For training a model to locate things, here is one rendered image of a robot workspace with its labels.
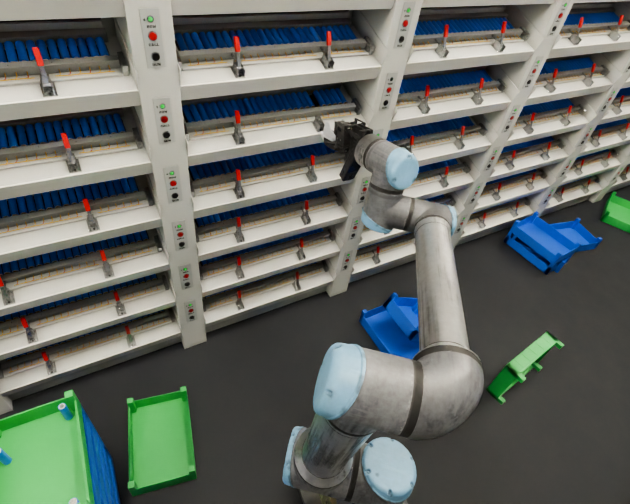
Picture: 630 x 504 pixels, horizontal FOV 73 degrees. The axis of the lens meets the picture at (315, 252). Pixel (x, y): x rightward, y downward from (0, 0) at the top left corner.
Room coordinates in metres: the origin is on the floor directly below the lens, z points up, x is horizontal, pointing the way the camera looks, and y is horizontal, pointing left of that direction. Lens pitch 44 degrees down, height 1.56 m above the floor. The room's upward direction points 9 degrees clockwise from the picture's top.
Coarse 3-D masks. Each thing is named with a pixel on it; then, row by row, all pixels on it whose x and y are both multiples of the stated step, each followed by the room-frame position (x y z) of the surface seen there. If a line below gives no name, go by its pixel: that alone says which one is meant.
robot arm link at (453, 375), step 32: (416, 224) 0.84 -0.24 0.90; (448, 224) 0.83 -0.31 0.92; (416, 256) 0.72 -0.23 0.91; (448, 256) 0.69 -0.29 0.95; (448, 288) 0.57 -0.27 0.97; (448, 320) 0.48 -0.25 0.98; (448, 352) 0.40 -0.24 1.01; (448, 384) 0.34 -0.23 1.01; (480, 384) 0.36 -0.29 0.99; (448, 416) 0.30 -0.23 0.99
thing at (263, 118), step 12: (312, 108) 1.28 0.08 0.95; (324, 108) 1.29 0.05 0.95; (336, 108) 1.31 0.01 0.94; (348, 108) 1.34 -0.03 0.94; (216, 120) 1.10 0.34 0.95; (228, 120) 1.11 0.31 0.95; (240, 120) 1.13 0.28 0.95; (252, 120) 1.15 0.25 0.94; (264, 120) 1.18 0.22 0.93; (276, 120) 1.20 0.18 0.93; (288, 120) 1.21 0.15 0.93; (216, 132) 1.08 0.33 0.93
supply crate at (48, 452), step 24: (48, 408) 0.43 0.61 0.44; (72, 408) 0.44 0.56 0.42; (0, 432) 0.36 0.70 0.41; (24, 432) 0.37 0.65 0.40; (48, 432) 0.38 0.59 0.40; (72, 432) 0.39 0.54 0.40; (24, 456) 0.32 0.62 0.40; (48, 456) 0.33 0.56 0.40; (72, 456) 0.34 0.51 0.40; (0, 480) 0.26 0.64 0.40; (24, 480) 0.27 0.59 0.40; (48, 480) 0.28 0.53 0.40; (72, 480) 0.29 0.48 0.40
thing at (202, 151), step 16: (352, 96) 1.41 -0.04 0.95; (352, 112) 1.36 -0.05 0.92; (368, 112) 1.33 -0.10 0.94; (272, 128) 1.17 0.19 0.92; (288, 128) 1.19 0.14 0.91; (304, 128) 1.21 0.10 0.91; (192, 144) 1.02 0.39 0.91; (208, 144) 1.03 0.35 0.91; (224, 144) 1.05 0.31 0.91; (256, 144) 1.09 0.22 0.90; (272, 144) 1.12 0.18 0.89; (288, 144) 1.16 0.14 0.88; (304, 144) 1.20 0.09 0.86; (192, 160) 0.99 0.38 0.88; (208, 160) 1.02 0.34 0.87
